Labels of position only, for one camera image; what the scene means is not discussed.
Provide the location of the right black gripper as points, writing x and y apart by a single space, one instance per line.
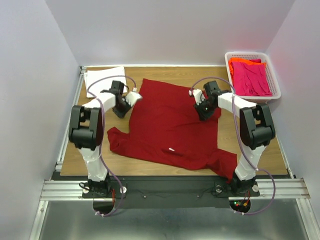
202 116

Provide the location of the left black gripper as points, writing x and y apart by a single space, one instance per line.
121 114

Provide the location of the dark red t shirt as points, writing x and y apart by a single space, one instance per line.
165 128

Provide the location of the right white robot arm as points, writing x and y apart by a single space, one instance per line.
254 129

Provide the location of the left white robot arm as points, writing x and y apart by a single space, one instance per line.
86 132

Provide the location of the folded white t shirt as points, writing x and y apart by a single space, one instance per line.
91 76

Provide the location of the pink t shirt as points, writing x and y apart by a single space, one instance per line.
250 80

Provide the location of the orange t shirt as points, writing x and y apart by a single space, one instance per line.
246 61

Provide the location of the white plastic basket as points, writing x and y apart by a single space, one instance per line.
271 77

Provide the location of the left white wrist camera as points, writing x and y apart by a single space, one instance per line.
133 97

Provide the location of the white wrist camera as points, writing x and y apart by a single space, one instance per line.
133 97
198 96

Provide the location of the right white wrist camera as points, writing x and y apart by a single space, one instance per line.
198 96

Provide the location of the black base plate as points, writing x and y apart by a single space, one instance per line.
167 192

